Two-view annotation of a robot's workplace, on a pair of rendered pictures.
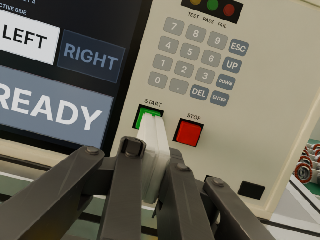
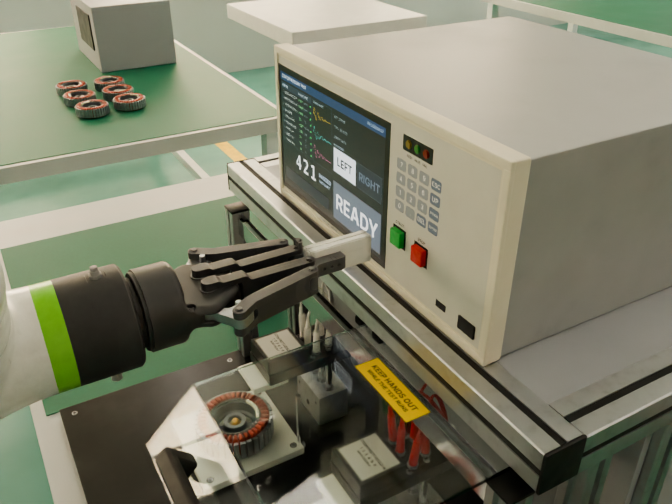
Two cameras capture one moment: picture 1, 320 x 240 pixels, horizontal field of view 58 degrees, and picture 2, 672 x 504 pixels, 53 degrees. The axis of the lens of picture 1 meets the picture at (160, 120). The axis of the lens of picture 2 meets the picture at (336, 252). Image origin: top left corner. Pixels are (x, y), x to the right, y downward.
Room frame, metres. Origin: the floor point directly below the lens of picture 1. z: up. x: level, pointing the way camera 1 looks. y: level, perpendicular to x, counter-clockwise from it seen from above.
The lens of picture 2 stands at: (-0.05, -0.54, 1.53)
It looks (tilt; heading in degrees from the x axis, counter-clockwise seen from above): 30 degrees down; 68
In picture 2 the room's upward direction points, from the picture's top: straight up
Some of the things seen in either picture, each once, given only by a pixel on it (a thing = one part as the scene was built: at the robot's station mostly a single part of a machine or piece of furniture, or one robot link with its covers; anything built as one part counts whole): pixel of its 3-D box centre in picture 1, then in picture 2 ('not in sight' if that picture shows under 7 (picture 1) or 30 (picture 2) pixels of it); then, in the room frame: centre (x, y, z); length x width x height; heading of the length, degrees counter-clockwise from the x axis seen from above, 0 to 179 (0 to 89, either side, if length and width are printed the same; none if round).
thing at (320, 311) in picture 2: not in sight; (335, 323); (0.20, 0.09, 1.03); 0.62 x 0.01 x 0.03; 98
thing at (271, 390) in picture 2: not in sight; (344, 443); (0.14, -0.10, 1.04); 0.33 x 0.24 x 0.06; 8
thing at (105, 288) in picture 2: not in sight; (103, 326); (-0.06, -0.03, 1.18); 0.09 x 0.06 x 0.12; 98
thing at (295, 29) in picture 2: not in sight; (323, 101); (0.55, 1.05, 0.98); 0.37 x 0.35 x 0.46; 98
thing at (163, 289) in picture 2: not in sight; (185, 298); (0.01, -0.02, 1.18); 0.09 x 0.08 x 0.07; 8
